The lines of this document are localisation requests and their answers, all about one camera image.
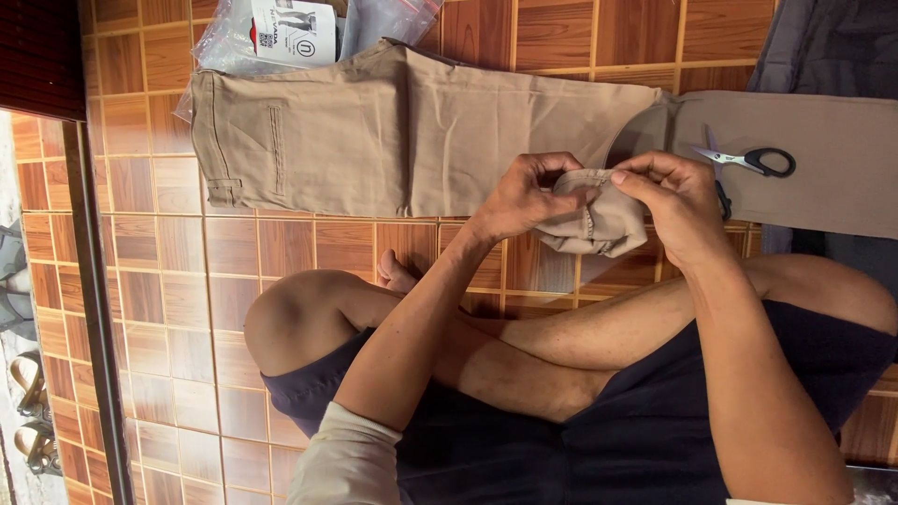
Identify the person's right leg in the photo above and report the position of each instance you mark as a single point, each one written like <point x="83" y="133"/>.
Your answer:
<point x="617" y="329"/>

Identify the person's right hand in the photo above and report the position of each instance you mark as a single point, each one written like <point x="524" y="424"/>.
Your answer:
<point x="684" y="210"/>

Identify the metal door rail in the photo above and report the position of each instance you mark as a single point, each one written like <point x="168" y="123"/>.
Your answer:
<point x="95" y="315"/>

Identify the brown sandal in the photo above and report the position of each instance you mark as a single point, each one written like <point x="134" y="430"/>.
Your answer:
<point x="38" y="452"/>
<point x="31" y="386"/>

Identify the clear plastic zip bag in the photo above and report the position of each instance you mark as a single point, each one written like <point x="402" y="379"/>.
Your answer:
<point x="224" y="42"/>

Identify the flat beige cloth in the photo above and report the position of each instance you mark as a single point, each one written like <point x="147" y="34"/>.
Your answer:
<point x="842" y="189"/>

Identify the beige trousers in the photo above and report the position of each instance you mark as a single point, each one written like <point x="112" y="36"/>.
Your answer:
<point x="351" y="140"/>

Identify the white label card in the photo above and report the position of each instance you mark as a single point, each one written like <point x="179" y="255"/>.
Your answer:
<point x="294" y="31"/>

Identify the dark red door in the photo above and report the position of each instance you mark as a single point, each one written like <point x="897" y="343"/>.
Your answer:
<point x="38" y="56"/>

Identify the navy shorts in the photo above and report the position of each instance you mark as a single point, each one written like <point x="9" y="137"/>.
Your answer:
<point x="631" y="449"/>

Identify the person's left hand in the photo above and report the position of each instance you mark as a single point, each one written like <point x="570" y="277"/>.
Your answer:
<point x="516" y="203"/>

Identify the white shirt sleeve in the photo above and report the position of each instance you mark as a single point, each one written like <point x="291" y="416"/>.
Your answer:
<point x="344" y="463"/>

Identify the dark grey garment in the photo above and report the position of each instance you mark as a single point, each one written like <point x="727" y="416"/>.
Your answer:
<point x="835" y="42"/>

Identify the person's leg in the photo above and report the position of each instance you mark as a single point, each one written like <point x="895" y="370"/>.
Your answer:
<point x="301" y="322"/>
<point x="617" y="329"/>

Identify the person's left leg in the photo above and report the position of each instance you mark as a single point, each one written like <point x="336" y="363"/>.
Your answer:
<point x="301" y="322"/>

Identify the grey shoe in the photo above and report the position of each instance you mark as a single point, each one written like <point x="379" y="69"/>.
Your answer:
<point x="12" y="280"/>

